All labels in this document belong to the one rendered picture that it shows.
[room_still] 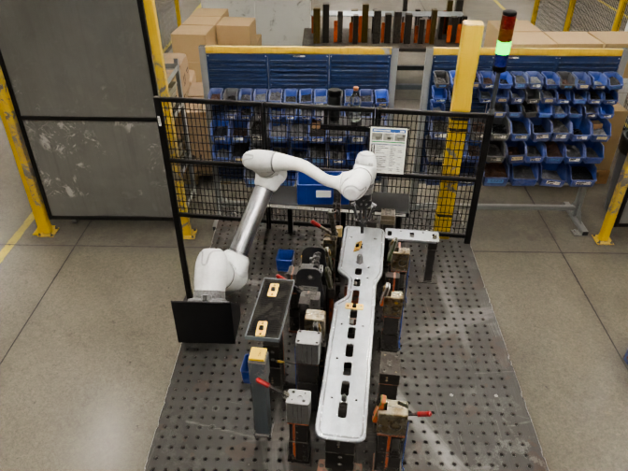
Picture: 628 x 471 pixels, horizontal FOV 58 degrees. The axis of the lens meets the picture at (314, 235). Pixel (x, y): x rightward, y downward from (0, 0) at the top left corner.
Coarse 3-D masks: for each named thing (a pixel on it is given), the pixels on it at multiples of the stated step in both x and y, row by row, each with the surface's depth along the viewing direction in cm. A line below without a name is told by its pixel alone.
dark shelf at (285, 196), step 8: (280, 192) 340; (288, 192) 340; (296, 192) 340; (376, 192) 340; (272, 200) 332; (280, 200) 332; (288, 200) 332; (296, 200) 332; (376, 200) 332; (384, 200) 332; (392, 200) 332; (400, 200) 332; (408, 200) 332; (296, 208) 329; (304, 208) 328; (312, 208) 327; (320, 208) 326; (328, 208) 326; (344, 208) 324; (352, 208) 324; (376, 208) 324; (392, 208) 324; (400, 208) 324; (408, 208) 324; (400, 216) 322; (408, 216) 322
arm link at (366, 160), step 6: (366, 150) 268; (360, 156) 265; (366, 156) 264; (372, 156) 265; (360, 162) 265; (366, 162) 264; (372, 162) 265; (354, 168) 266; (366, 168) 264; (372, 168) 265; (372, 174) 265; (372, 180) 269
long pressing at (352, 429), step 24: (360, 240) 303; (384, 240) 305; (360, 264) 286; (360, 288) 271; (336, 312) 257; (360, 312) 257; (336, 336) 244; (360, 336) 244; (336, 360) 233; (360, 360) 233; (336, 384) 223; (360, 384) 223; (336, 408) 213; (360, 408) 213; (336, 432) 205; (360, 432) 205
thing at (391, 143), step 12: (372, 132) 319; (384, 132) 318; (396, 132) 317; (408, 132) 316; (384, 144) 322; (396, 144) 321; (384, 156) 327; (396, 156) 326; (384, 168) 331; (396, 168) 330
